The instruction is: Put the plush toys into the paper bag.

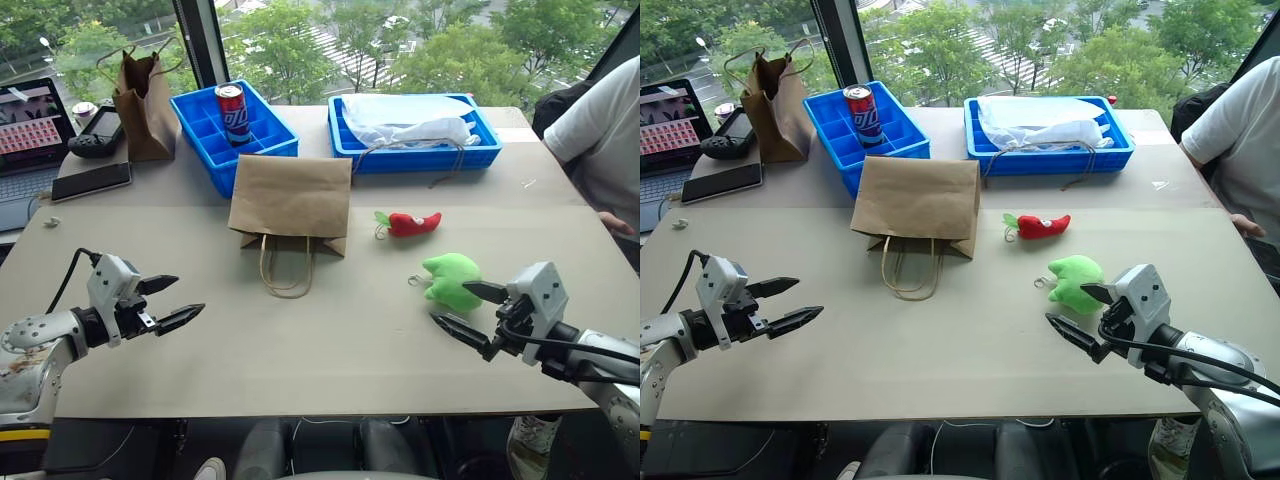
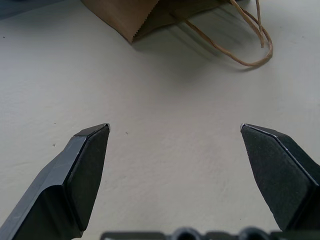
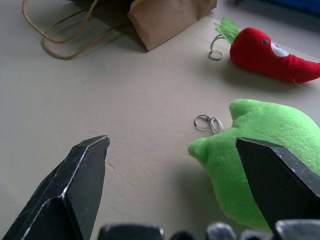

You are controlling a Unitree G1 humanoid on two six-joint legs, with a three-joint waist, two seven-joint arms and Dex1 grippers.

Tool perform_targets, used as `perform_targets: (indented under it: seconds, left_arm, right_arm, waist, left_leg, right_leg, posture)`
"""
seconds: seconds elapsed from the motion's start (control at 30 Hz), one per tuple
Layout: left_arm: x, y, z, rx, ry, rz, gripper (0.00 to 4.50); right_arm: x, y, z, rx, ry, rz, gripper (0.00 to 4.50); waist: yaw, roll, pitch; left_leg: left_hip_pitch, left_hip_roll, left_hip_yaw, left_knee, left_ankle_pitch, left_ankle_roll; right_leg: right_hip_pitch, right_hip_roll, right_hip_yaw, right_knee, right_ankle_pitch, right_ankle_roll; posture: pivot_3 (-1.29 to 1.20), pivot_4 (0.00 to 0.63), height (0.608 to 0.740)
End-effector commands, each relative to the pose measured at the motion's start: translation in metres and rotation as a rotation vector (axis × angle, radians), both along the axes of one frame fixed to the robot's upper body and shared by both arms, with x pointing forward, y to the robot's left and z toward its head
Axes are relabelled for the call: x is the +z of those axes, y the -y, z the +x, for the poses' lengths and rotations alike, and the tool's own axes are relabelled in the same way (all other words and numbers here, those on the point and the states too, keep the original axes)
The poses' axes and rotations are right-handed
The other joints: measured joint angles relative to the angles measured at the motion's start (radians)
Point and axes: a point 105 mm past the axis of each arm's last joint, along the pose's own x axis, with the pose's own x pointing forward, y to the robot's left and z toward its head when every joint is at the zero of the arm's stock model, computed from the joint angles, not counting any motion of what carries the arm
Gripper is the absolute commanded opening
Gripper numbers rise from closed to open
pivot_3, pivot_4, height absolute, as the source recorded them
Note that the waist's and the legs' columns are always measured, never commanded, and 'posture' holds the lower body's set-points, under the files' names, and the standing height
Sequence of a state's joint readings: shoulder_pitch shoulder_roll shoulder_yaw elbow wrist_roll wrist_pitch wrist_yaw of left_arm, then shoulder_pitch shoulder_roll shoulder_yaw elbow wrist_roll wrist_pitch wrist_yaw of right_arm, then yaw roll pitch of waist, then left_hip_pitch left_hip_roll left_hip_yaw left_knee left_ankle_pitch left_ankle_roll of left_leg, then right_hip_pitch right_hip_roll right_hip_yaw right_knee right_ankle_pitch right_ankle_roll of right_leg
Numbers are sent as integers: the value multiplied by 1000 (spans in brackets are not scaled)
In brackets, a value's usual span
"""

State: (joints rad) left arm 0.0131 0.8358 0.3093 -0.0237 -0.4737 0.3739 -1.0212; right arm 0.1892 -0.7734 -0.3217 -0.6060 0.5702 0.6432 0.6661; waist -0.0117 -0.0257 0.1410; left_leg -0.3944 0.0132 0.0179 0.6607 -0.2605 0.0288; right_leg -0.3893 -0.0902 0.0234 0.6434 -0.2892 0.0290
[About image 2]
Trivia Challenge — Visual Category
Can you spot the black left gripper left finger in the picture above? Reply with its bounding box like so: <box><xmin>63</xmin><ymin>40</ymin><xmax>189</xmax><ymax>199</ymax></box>
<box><xmin>0</xmin><ymin>123</ymin><xmax>111</xmax><ymax>240</ymax></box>

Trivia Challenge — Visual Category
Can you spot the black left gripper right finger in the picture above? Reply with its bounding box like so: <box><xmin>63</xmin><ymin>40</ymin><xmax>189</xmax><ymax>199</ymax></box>
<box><xmin>239</xmin><ymin>123</ymin><xmax>320</xmax><ymax>232</ymax></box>

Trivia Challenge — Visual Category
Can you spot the brown paper bag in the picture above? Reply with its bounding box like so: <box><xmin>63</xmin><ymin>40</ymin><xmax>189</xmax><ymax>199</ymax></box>
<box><xmin>80</xmin><ymin>0</ymin><xmax>274</xmax><ymax>67</ymax></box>

